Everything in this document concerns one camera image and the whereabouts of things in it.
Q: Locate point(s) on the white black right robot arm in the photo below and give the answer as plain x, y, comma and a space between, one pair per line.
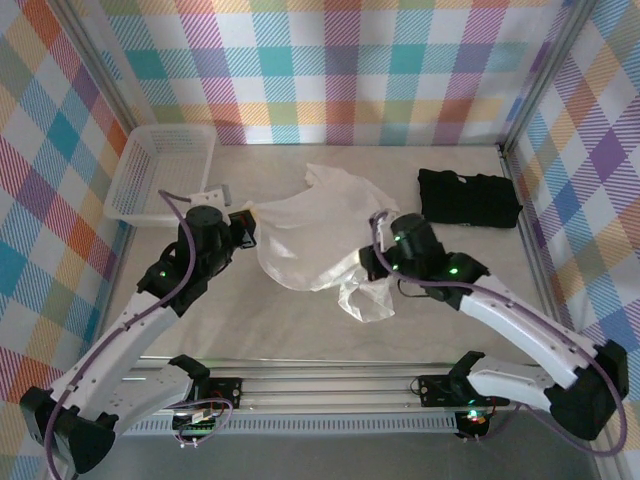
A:
520, 325

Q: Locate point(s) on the small controller board with led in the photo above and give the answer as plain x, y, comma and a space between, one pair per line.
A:
472, 420

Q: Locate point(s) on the aluminium table side rail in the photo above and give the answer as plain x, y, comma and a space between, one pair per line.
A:
126, 240
537, 250

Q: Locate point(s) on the white plastic mesh basket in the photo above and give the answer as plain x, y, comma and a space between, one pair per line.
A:
160, 170

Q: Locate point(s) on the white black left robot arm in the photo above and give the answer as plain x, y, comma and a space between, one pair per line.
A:
115, 340

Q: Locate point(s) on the aluminium frame post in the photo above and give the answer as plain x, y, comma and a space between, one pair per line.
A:
547, 75
102, 67

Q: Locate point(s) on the folded black t-shirt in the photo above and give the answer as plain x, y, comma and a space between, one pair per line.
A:
470, 200

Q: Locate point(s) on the white t-shirt with black print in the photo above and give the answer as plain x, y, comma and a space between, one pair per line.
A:
320, 225

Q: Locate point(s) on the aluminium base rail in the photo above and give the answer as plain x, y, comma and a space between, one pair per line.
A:
325, 387

